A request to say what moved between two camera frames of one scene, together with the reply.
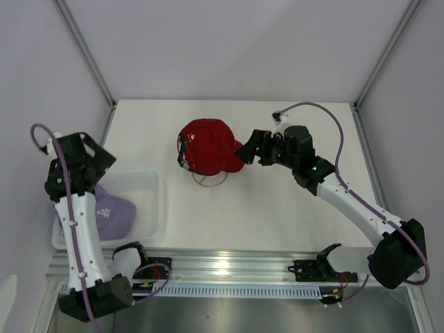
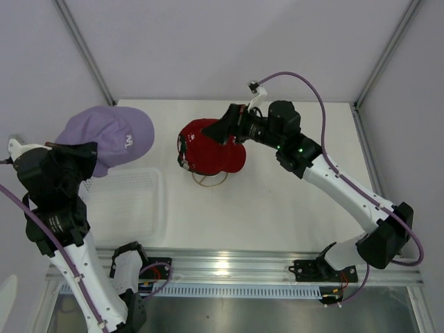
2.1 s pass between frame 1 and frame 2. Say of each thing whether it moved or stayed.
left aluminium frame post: stayed
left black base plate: stayed
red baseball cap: stayed
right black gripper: moved
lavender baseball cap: moved
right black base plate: stayed
